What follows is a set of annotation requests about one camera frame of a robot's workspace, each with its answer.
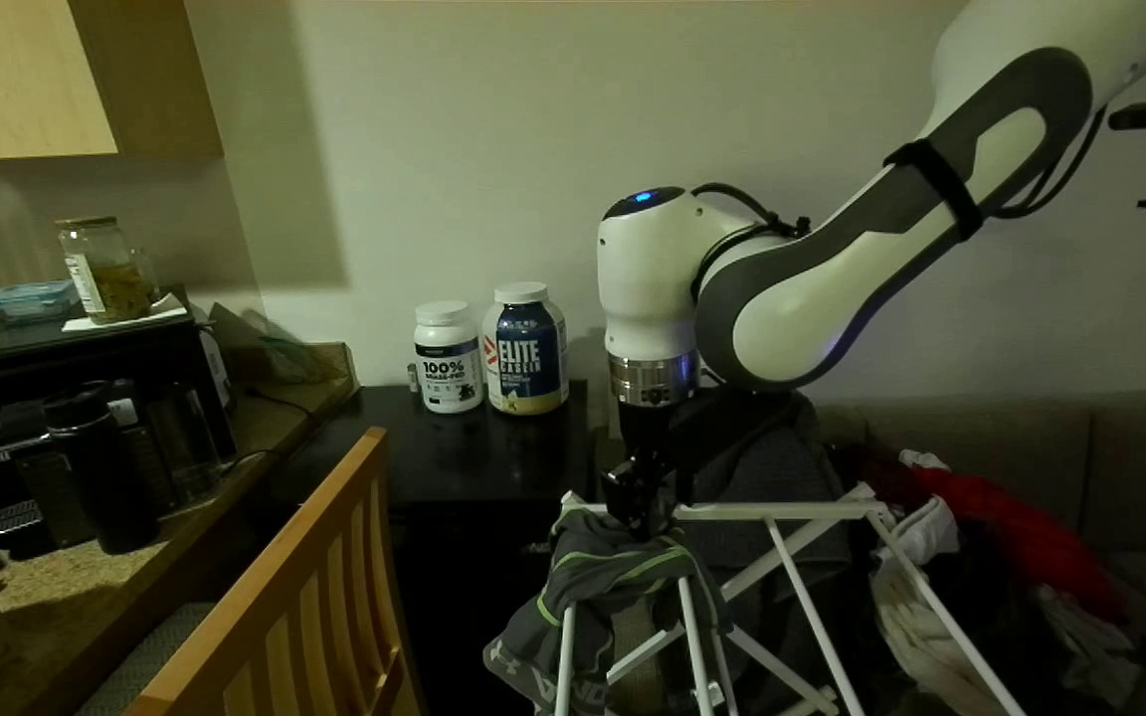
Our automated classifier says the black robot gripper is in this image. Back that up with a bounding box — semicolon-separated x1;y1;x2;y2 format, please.
602;406;676;535

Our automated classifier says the grey cloth with green stripes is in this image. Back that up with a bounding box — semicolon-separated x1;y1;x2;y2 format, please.
481;507;727;716

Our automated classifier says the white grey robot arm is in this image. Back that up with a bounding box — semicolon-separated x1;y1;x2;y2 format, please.
598;0;1146;539

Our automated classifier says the white cloth on rack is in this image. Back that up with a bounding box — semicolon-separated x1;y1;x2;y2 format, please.
873;496;989;700

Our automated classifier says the white drying rack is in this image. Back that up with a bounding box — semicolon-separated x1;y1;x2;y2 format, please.
554;488;1024;716

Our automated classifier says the dark grey garment pile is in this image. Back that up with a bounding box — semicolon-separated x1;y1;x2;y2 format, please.
668;384;857;535

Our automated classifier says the black side table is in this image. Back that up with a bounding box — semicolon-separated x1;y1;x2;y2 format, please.
363;385;587;716

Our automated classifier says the blue protein powder tub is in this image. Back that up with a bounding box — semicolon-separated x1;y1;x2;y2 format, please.
481;284;569;417

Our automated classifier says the white protein powder tub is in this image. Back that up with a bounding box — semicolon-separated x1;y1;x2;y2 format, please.
414;301;481;413

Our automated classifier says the wooden chair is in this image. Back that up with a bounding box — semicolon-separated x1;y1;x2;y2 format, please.
127;431;423;716

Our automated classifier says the red garment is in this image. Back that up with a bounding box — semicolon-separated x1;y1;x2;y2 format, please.
857;449;1125;620

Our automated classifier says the black microwave oven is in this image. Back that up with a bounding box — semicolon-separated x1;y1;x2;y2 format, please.
0;313;236;458

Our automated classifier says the black coffee maker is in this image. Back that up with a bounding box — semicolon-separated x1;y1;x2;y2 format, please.
0;384;228;559

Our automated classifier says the glass jar with lid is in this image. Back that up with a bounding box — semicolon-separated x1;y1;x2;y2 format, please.
56;215;154;323

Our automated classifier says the kitchen counter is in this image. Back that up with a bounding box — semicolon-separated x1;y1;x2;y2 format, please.
0;341;357;716

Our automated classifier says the wooden wall cabinet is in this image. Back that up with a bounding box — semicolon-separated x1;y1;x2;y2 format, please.
0;0;224;158

